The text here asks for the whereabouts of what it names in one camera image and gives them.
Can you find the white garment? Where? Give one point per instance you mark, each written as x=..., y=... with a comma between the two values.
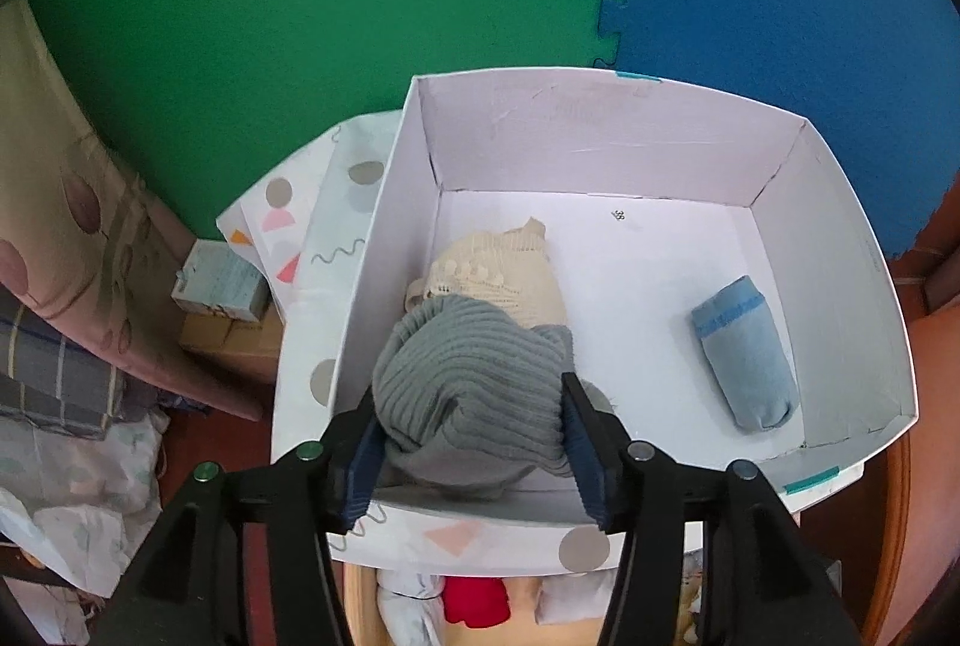
x=405, y=612

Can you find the plaid blanket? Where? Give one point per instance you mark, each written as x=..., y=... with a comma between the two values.
x=52, y=376

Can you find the white plastic bag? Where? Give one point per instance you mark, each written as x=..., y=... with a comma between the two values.
x=90, y=466

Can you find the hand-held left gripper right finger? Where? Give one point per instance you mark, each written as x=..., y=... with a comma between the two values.
x=589, y=466

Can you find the red cloth with orange print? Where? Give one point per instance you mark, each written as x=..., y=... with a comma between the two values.
x=476, y=601

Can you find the green foam mat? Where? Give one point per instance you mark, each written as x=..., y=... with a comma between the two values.
x=300, y=1

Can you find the brown cardboard box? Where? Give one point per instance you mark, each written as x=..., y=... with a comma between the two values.
x=232, y=346

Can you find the light blue carton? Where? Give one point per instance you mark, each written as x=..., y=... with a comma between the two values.
x=217, y=282

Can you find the orange wooden bed frame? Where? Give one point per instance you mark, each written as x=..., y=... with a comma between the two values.
x=930, y=466

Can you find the floral quilt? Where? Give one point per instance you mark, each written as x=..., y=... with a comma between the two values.
x=67, y=181

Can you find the pale cloth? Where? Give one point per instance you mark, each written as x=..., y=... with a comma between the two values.
x=577, y=597

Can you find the light blue sock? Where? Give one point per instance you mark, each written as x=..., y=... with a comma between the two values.
x=742, y=346

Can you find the cream knit garment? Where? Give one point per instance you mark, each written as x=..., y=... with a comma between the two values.
x=495, y=271

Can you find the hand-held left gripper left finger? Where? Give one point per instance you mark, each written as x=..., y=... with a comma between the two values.
x=360, y=466

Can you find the grey ribbed knit garment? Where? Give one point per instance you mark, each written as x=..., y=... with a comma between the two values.
x=465, y=383

